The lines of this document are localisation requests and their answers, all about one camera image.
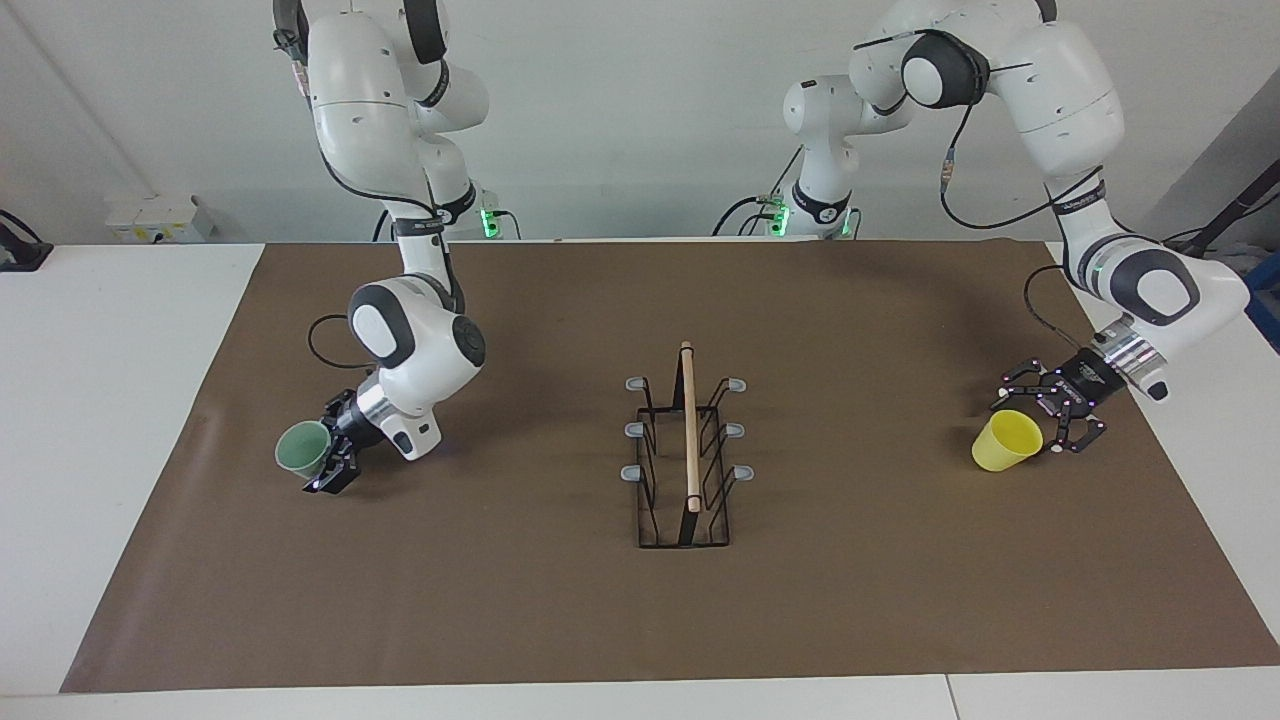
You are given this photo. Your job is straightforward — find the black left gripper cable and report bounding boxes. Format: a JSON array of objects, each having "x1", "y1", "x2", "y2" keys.
[{"x1": 938, "y1": 98, "x2": 1105, "y2": 353}]

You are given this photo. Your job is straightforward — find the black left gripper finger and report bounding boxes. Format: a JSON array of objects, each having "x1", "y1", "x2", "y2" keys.
[
  {"x1": 1039, "y1": 397, "x2": 1110, "y2": 454},
  {"x1": 991, "y1": 359, "x2": 1067, "y2": 412}
]

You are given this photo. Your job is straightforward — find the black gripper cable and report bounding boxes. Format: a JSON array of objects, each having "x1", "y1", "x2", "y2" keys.
[
  {"x1": 306, "y1": 314, "x2": 379, "y2": 372},
  {"x1": 938, "y1": 98, "x2": 1105, "y2": 353}
]

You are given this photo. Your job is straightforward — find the brown table mat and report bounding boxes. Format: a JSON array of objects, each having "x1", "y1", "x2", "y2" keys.
[{"x1": 59, "y1": 239, "x2": 1280, "y2": 694}]

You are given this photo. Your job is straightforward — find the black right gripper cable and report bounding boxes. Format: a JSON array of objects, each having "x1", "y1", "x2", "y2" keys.
[{"x1": 306, "y1": 314, "x2": 379, "y2": 372}]

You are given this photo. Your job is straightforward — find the black wire cup rack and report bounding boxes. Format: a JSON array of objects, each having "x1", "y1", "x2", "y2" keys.
[{"x1": 620, "y1": 340, "x2": 757, "y2": 550}]

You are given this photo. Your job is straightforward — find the black desk object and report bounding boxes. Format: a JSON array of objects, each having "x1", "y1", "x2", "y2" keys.
[{"x1": 0, "y1": 209, "x2": 54, "y2": 274}]

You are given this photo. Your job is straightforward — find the black stand bar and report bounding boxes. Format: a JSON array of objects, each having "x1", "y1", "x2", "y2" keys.
[{"x1": 1164, "y1": 164, "x2": 1280, "y2": 257}]

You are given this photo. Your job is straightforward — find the white wall power box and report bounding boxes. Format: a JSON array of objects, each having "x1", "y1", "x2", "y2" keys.
[{"x1": 104, "y1": 192, "x2": 215, "y2": 245}]

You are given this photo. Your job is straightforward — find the pale green plastic cup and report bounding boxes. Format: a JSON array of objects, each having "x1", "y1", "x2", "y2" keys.
[{"x1": 274, "y1": 419, "x2": 334, "y2": 480}]

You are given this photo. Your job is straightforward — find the yellow plastic cup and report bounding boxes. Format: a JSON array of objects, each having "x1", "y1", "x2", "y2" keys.
[{"x1": 971, "y1": 409, "x2": 1045, "y2": 474}]

